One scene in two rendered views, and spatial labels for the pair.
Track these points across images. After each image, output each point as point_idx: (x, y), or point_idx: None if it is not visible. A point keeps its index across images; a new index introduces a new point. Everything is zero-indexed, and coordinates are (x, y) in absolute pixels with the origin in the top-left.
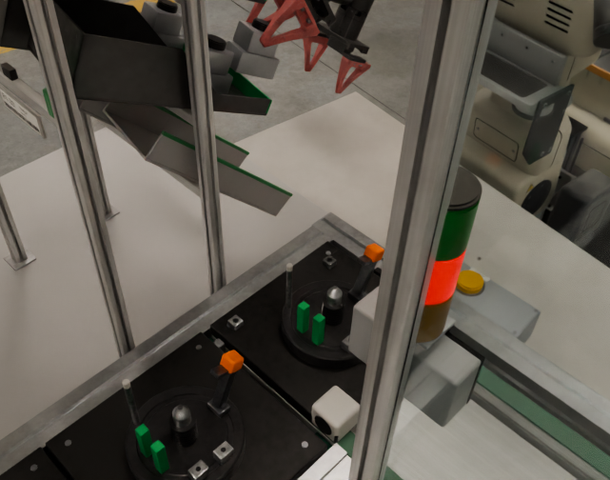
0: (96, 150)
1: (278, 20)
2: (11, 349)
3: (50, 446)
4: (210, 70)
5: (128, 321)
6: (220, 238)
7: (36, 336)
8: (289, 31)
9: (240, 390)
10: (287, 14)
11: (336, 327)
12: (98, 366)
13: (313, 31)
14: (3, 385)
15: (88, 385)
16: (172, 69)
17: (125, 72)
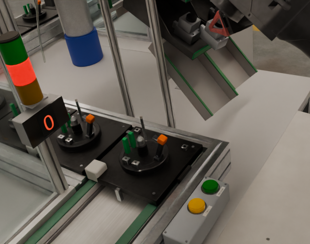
0: None
1: (213, 20)
2: (138, 102)
3: (77, 111)
4: (181, 27)
5: (127, 105)
6: (167, 103)
7: (145, 105)
8: (221, 29)
9: (104, 143)
10: (215, 18)
11: (137, 156)
12: None
13: (224, 33)
14: (122, 107)
15: (103, 111)
16: None
17: (137, 6)
